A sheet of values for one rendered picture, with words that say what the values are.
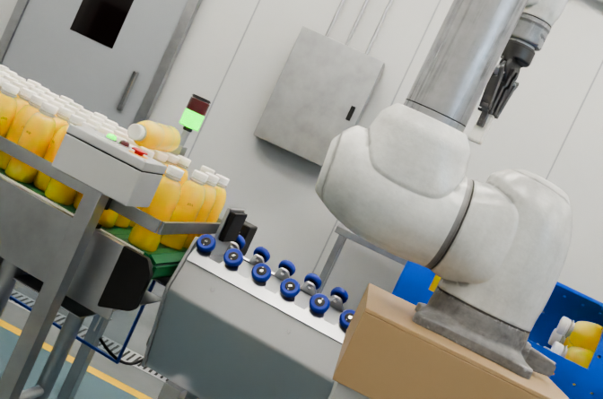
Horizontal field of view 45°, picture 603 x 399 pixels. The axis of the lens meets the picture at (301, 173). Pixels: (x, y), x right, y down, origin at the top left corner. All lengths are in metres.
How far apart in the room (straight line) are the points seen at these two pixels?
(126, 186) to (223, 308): 0.36
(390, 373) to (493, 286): 0.20
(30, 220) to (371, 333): 1.00
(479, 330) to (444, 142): 0.28
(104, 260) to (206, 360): 0.33
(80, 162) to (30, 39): 4.17
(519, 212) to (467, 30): 0.28
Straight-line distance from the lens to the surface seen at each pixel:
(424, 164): 1.06
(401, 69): 5.10
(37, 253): 1.77
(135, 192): 1.53
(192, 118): 2.22
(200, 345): 1.72
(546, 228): 1.11
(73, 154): 1.60
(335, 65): 4.90
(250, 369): 1.68
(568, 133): 5.19
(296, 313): 1.63
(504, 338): 1.12
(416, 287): 1.55
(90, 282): 1.70
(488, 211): 1.09
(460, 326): 1.10
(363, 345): 1.01
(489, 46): 1.11
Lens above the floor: 1.28
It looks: 3 degrees down
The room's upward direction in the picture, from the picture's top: 25 degrees clockwise
